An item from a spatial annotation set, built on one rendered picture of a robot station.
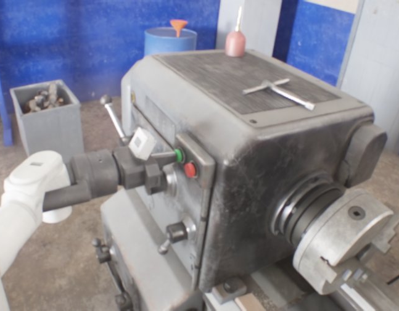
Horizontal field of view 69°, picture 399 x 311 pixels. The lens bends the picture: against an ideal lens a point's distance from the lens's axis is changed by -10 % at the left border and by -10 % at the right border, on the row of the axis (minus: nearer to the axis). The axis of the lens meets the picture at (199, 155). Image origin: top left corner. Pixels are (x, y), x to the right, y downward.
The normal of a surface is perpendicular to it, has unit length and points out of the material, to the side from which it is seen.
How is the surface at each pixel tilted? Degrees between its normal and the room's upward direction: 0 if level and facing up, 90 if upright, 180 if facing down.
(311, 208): 44
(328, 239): 56
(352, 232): 37
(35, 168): 7
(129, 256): 32
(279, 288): 0
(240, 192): 90
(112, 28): 90
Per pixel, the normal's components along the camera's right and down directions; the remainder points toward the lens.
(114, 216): -0.38, -0.60
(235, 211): 0.50, 0.51
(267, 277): 0.09, -0.84
